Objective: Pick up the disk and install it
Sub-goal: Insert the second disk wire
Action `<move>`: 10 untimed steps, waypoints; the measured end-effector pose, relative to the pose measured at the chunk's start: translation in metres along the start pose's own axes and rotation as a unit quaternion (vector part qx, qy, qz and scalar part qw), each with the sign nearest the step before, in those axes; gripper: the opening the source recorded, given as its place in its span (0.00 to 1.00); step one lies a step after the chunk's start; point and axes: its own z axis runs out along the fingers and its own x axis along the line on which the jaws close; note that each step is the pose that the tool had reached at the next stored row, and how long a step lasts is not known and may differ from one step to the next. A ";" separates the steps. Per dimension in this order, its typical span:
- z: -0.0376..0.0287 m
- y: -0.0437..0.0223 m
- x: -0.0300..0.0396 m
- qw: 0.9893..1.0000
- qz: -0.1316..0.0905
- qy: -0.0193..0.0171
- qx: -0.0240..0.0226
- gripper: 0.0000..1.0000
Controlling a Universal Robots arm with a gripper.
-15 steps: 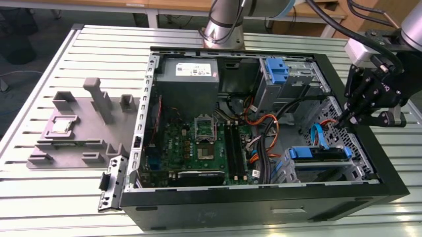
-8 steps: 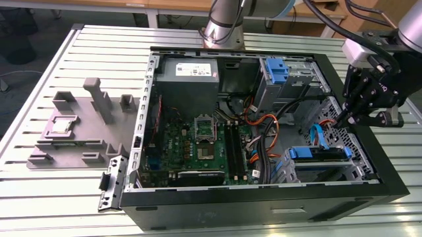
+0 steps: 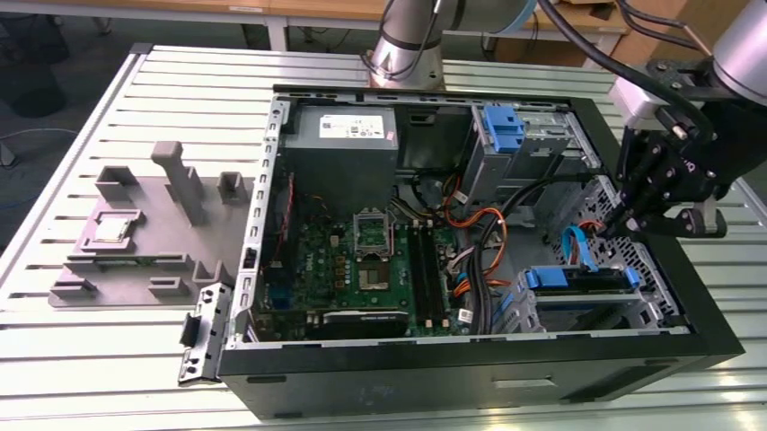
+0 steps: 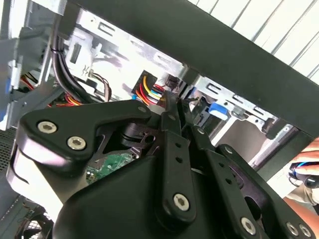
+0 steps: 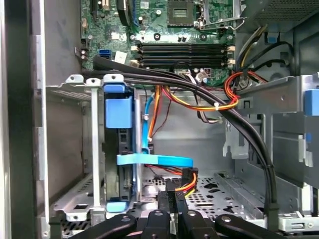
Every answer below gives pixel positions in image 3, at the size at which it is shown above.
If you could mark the black graphics card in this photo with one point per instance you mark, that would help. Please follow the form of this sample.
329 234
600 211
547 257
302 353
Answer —
359 323

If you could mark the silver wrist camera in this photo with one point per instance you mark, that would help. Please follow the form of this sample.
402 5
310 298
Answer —
641 103

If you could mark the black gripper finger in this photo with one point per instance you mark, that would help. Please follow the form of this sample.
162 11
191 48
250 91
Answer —
638 170
677 220

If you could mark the CPU socket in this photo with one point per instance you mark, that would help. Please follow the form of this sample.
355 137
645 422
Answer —
379 276

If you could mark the black chair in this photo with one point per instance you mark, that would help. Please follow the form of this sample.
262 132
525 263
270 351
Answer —
30 67

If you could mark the blue drive release latch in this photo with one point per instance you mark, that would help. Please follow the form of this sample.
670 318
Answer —
503 130

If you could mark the metal disk bay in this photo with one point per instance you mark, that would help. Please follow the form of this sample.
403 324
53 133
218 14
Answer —
576 298

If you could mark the black plastic shroud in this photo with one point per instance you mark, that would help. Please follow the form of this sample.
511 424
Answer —
431 143

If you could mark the metal locking lever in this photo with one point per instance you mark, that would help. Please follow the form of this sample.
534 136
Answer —
394 238

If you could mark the black RAM slot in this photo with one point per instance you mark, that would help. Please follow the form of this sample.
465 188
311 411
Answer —
438 269
421 269

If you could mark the metal hinged case bracket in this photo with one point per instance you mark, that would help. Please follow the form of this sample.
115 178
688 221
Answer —
207 314

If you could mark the black wrist mounting plate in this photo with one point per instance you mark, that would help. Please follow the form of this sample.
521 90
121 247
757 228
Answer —
677 72

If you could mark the green RAM stick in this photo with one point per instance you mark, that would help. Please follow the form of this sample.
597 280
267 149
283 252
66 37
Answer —
123 262

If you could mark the metal optical drive cage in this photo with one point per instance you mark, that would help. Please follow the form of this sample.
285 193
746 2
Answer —
546 148

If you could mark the black PC case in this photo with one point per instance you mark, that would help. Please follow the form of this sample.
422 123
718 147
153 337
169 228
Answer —
419 381

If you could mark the grey power supply unit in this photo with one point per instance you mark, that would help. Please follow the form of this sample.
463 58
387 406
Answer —
335 179

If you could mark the brown wooden cabinet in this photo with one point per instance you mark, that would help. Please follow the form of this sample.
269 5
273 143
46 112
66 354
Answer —
665 45

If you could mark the hard disk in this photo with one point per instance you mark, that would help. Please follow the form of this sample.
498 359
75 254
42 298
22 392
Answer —
549 277

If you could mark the silver CPU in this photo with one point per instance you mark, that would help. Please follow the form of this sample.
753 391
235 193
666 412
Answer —
114 230

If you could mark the green motherboard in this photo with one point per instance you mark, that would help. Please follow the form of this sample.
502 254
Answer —
323 269

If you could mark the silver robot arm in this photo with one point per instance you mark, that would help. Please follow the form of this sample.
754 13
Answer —
407 58

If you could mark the grey parts rack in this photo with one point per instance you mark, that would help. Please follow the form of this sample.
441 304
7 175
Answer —
169 242

